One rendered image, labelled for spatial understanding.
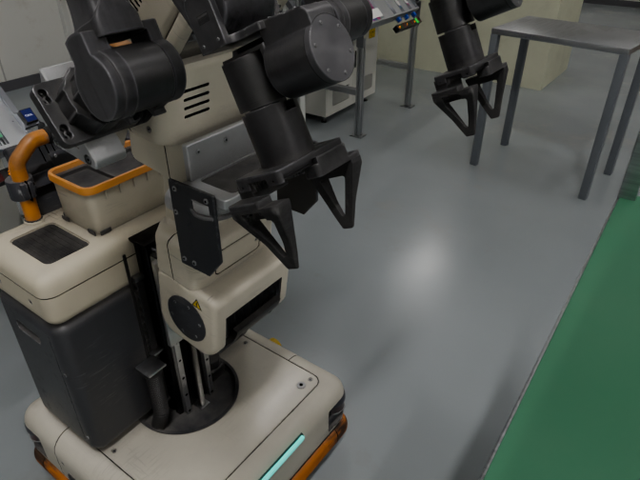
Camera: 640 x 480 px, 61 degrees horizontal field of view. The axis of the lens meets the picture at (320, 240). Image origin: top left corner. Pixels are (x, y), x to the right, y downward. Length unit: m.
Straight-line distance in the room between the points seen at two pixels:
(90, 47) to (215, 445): 1.03
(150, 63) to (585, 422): 0.62
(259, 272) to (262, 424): 0.52
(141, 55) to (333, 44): 0.27
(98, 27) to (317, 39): 0.29
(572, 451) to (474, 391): 1.35
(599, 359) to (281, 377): 1.00
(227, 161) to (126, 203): 0.38
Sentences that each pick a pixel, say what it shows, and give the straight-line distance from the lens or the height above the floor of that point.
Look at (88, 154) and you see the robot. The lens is 0.80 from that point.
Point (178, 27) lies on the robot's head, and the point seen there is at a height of 1.27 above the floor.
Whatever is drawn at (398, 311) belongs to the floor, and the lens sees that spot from 2.22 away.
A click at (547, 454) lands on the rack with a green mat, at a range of 0.63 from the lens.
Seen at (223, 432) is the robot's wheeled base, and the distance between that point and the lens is 1.46.
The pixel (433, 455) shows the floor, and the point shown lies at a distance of 1.78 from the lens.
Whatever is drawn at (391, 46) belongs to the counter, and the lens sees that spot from 5.56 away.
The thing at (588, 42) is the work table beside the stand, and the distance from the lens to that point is 3.10.
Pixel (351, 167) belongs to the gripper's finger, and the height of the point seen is 1.18.
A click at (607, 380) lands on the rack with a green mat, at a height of 0.95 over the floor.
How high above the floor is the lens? 1.42
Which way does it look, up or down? 33 degrees down
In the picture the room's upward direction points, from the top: straight up
